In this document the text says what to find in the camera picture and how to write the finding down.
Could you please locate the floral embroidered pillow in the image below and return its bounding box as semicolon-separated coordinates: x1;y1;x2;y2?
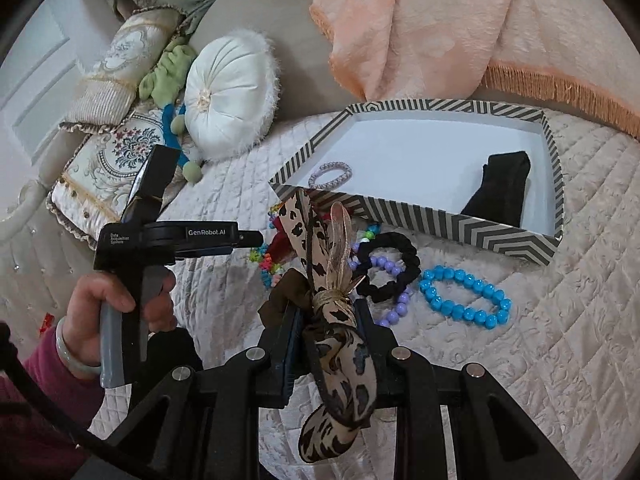
46;110;201;251

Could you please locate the leopard print hair bow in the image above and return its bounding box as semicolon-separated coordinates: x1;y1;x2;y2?
257;187;382;463

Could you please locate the purple hair tie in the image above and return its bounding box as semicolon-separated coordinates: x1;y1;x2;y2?
308;161;352;192

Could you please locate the purple bead bracelet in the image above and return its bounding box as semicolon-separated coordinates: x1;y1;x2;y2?
348;255;413;327

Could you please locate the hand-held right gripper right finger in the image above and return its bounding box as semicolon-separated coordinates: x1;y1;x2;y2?
354;300;581;480

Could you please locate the red hair bow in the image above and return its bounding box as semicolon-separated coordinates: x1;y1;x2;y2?
267;230;302;267

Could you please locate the cream tufted bed frame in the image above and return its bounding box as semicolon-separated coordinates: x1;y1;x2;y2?
0;180;101;328

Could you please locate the black cable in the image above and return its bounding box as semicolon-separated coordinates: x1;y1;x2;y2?
0;322;151;466

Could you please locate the blue bead bracelet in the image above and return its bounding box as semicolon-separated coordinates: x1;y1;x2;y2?
419;266;513;330

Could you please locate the white round cushion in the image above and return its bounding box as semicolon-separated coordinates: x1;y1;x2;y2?
184;30;282;162

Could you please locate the white panel door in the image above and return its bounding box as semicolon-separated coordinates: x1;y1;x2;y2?
0;0;117;196

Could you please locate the striped cardboard box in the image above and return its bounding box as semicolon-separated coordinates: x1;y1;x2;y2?
268;101;566;265

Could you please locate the cream striped pillow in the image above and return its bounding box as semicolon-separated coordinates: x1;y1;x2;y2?
60;7;183;133

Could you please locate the person's left hand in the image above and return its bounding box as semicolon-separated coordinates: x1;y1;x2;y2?
65;266;178;367

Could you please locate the grey upholstered cushion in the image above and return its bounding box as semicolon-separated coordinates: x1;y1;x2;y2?
190;0;371;126

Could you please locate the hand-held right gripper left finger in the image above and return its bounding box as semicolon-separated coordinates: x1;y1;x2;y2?
95;307;308;480

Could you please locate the pale jade bangle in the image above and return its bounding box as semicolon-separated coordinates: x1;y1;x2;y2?
55;316;103;380

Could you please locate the multicolour bead bracelet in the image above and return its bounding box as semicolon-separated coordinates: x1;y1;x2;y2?
249;203;382;288

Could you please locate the black cloth headband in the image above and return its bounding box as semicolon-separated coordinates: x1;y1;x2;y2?
460;151;532;228

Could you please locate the black scrunchie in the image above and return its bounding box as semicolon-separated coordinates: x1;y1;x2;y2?
356;233;421;303

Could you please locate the person's left forearm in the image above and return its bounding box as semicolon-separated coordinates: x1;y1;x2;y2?
0;327;108;480

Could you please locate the peach fringed blanket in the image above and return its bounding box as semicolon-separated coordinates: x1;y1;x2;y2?
310;0;640;141

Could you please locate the green plush toy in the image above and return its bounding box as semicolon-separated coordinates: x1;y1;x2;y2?
139;37;206;183

